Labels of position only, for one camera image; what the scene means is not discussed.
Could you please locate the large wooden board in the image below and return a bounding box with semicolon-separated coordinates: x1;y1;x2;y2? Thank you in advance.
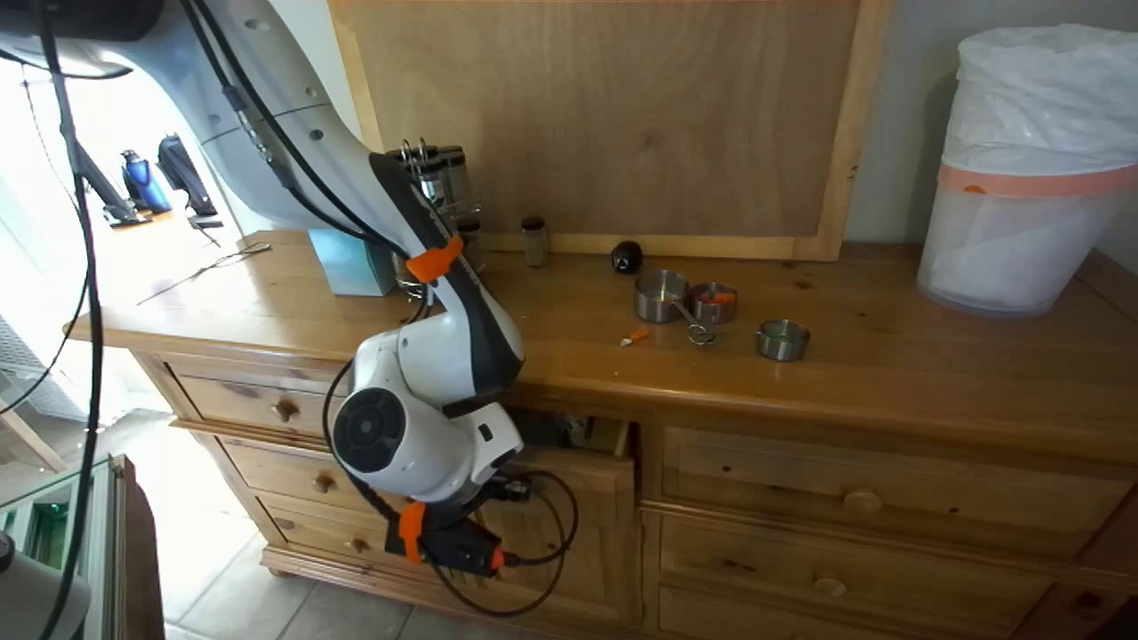
326;0;891;258

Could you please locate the wooden dresser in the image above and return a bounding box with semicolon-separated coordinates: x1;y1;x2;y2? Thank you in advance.
108;232;1138;640

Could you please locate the steel measuring cup small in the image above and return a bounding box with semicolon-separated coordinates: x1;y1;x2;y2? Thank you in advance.
757;317;812;361

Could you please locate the black round ball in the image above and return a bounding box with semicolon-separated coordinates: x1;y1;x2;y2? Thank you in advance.
609;240;642;275

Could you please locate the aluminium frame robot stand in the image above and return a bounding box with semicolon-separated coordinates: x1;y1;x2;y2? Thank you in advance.
0;458;120;640

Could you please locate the small orange pen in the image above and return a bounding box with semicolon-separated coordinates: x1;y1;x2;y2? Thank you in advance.
619;327;654;349

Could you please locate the white lined trash bin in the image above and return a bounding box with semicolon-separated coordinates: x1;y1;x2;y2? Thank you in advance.
916;23;1138;317

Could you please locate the single spice jar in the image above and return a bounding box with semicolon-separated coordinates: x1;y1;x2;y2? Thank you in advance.
518;213;552;265

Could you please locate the spice rack with jars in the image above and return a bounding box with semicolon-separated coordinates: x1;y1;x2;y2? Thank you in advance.
398;142;481;251

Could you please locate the wrist camera with orange clips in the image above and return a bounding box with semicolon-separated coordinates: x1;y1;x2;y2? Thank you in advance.
389;468;581;619

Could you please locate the steel measuring cup large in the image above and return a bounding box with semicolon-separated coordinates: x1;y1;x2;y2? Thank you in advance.
633;269;686;324

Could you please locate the steel measuring cup middle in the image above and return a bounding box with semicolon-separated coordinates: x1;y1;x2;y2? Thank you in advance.
690;282;741;346

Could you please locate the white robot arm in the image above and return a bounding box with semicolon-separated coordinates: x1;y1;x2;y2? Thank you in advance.
0;0;524;504

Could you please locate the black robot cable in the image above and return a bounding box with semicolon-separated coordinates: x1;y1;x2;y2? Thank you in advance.
0;0;119;640

